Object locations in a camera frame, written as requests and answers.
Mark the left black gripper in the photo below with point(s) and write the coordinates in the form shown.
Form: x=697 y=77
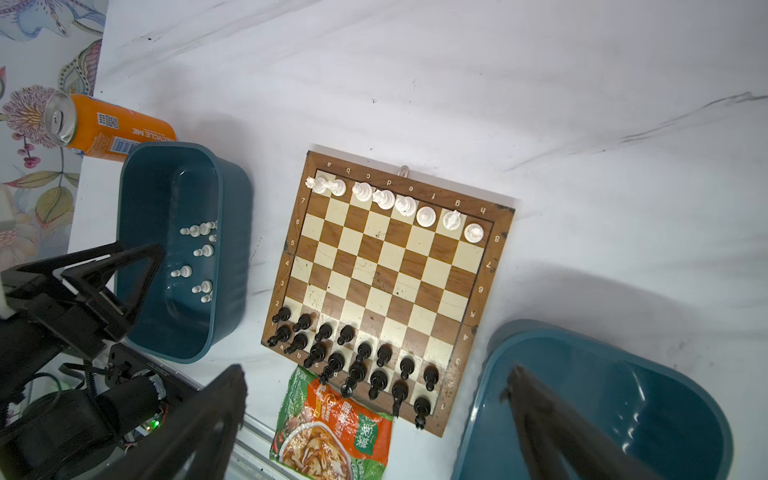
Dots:
x=75 y=302

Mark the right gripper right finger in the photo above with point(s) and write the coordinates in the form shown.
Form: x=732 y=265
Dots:
x=555 y=439

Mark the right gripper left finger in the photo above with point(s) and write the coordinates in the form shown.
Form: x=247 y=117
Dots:
x=197 y=440

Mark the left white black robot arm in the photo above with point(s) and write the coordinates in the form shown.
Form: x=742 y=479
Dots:
x=69 y=432

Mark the black chess piece rows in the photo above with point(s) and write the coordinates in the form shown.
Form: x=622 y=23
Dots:
x=383 y=375

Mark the wooden chess board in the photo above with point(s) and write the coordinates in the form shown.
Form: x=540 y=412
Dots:
x=384 y=273

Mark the white chess piece row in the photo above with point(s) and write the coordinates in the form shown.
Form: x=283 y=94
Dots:
x=406 y=206

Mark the right teal plastic bin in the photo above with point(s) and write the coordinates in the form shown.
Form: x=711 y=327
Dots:
x=651 y=412

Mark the teal plastic bin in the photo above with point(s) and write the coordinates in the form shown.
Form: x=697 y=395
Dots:
x=198 y=208
x=651 y=412

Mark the instant noodle snack packet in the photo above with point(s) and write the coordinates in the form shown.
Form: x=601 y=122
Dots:
x=322 y=435

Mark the white pawns in bin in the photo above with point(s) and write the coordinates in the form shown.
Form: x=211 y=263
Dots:
x=192 y=260

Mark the left teal plastic bin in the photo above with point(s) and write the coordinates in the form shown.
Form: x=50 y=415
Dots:
x=198 y=208

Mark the orange soda can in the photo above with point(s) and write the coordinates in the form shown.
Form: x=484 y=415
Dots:
x=100 y=129

